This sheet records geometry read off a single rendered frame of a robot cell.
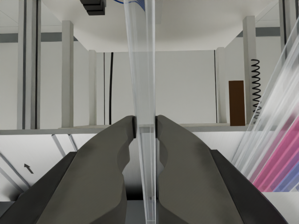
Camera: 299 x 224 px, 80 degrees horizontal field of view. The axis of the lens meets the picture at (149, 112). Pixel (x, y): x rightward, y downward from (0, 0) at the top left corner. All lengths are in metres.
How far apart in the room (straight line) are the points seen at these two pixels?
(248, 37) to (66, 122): 0.70
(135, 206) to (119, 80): 1.75
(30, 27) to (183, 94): 1.60
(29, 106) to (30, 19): 0.24
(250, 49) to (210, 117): 1.36
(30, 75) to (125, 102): 1.45
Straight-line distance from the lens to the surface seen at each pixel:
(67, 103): 0.69
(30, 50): 0.61
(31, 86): 0.59
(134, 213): 0.34
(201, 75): 2.06
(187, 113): 1.97
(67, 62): 0.71
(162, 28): 0.78
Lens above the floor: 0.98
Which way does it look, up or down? 2 degrees down
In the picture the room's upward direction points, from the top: 179 degrees clockwise
